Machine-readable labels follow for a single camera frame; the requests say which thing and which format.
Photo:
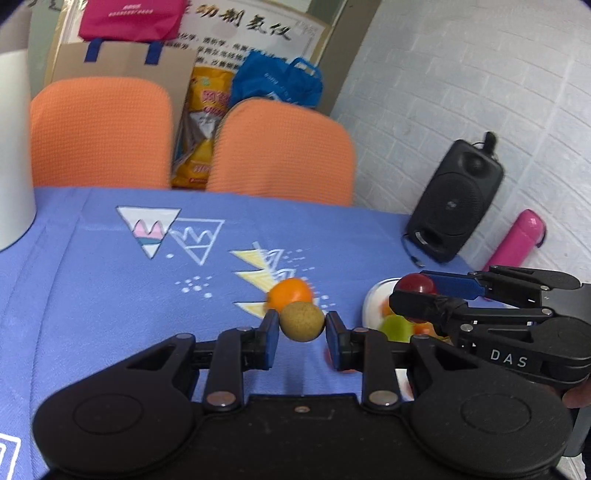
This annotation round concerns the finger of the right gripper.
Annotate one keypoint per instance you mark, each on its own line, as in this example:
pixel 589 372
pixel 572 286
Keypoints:
pixel 443 309
pixel 498 282

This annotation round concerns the brown round fruit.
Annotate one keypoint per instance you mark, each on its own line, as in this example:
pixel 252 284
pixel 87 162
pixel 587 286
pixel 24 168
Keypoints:
pixel 302 321

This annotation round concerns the yellow orange kumquat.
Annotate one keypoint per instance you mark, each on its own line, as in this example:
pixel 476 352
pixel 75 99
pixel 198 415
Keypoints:
pixel 386 310

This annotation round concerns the brown paper bag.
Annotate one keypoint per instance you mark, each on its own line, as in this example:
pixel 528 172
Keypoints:
pixel 169 67

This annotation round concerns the white thermal jug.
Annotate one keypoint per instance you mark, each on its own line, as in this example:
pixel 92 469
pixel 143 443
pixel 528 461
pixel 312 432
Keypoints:
pixel 17 201

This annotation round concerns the blue patterned tablecloth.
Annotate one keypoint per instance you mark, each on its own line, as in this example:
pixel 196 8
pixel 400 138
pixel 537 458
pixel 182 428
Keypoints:
pixel 103 274

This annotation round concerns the blue tote bag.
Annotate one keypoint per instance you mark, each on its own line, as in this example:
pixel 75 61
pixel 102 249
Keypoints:
pixel 264 76

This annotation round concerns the orange chair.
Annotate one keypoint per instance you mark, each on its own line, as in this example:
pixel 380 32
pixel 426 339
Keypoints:
pixel 109 132
pixel 271 149

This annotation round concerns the mandarin with stem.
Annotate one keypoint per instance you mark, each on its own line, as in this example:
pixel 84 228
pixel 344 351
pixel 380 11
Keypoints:
pixel 427 328

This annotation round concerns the right orange chair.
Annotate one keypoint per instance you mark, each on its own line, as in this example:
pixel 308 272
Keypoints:
pixel 271 149

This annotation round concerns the small red plum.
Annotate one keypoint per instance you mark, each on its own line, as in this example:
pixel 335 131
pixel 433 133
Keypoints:
pixel 328 360

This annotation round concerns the black speaker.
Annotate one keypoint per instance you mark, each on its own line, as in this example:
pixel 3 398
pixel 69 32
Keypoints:
pixel 456 199

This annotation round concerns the white ceramic plate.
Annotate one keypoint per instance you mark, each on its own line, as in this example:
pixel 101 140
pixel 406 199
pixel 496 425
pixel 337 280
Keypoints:
pixel 372 318

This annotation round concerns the yellow snack bag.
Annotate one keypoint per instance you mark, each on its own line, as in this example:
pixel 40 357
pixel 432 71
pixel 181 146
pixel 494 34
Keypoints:
pixel 206 104

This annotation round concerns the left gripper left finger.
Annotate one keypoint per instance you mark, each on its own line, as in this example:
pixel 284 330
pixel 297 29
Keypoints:
pixel 232 353

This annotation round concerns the pink thermos bottle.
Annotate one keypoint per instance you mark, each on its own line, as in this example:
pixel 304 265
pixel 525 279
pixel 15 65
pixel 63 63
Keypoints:
pixel 527 233

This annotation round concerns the large green plum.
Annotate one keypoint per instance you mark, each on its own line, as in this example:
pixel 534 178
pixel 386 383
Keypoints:
pixel 397 328

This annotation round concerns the left orange chair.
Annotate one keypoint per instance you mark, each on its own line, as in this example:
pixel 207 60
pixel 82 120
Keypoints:
pixel 109 132

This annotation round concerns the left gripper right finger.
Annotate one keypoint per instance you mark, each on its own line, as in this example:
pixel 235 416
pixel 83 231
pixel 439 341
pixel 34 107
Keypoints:
pixel 370 352

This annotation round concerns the dark red plum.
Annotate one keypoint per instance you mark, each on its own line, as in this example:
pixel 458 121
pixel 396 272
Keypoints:
pixel 417 283

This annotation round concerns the magenta fabric bag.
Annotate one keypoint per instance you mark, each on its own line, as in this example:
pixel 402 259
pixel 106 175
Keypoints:
pixel 131 20

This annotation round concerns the far orange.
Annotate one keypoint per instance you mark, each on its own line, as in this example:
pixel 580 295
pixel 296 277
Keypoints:
pixel 288 291

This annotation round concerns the person's hand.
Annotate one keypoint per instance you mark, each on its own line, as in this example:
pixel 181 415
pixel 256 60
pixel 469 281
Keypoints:
pixel 578 397

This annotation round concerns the white poster with characters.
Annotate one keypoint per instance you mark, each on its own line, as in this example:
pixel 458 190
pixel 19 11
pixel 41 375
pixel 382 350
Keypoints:
pixel 223 33

